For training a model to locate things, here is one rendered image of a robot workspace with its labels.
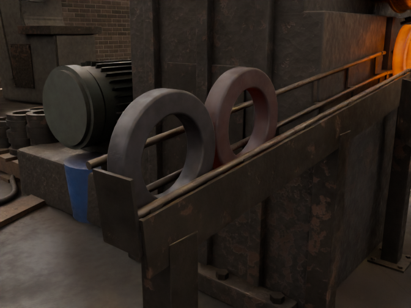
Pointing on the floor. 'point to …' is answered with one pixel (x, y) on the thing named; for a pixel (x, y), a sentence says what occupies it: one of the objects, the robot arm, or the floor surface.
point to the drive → (76, 128)
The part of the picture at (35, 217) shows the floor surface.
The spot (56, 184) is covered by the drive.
